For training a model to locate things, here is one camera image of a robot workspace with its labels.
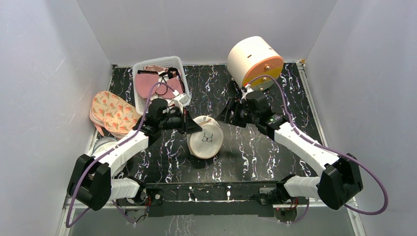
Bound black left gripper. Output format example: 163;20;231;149
159;108;203;136

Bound white mesh laundry bag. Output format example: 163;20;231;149
187;116;224;159

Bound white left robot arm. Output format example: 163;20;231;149
67;98;202;210

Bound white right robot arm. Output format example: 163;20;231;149
215;91;363;210

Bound pink bra in basket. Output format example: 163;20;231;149
134;65;185;99

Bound cream orange cylindrical machine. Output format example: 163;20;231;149
226;36;284;91

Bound white plastic basket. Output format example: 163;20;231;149
132;56;191;115

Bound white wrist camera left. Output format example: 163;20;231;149
168;93;191;110

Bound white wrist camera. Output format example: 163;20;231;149
240;83;254;103
168;93;191;110

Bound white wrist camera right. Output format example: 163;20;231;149
240;83;254;103

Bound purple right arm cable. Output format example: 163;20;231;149
241;75;389;225

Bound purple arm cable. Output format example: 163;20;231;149
65;82;178;229
241;75;389;225

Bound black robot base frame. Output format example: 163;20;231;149
117;181;307;221

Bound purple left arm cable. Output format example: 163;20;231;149
65;82;178;229

